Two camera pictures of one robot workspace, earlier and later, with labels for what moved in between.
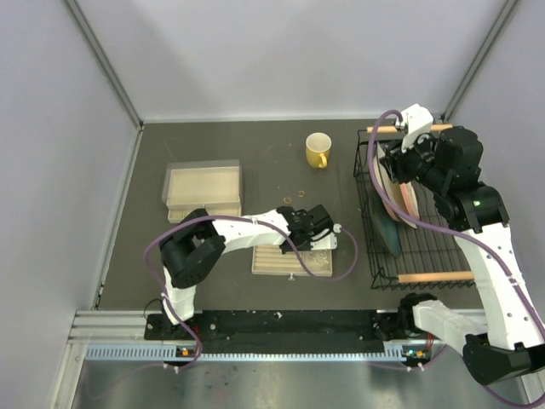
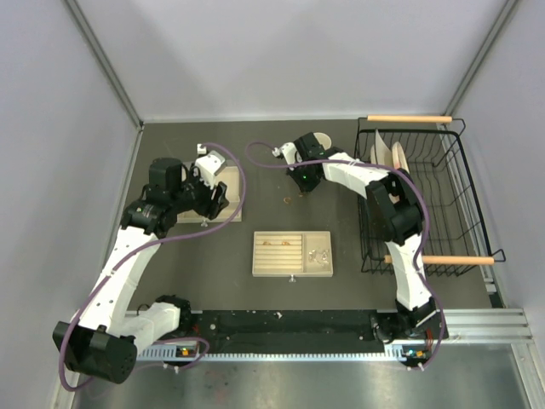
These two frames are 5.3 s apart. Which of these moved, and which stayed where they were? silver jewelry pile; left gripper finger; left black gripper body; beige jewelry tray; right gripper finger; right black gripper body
Moved: left gripper finger; left black gripper body; right black gripper body; right gripper finger
Stayed: beige jewelry tray; silver jewelry pile
